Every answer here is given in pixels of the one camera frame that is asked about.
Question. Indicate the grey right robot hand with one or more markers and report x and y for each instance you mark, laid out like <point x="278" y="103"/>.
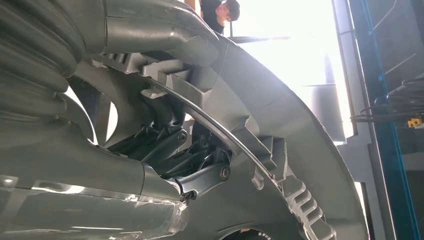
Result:
<point x="66" y="165"/>

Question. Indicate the person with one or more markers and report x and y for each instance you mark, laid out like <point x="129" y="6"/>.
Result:
<point x="212" y="20"/>

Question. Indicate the small yellow block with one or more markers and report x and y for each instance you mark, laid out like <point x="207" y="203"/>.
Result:
<point x="414" y="122"/>

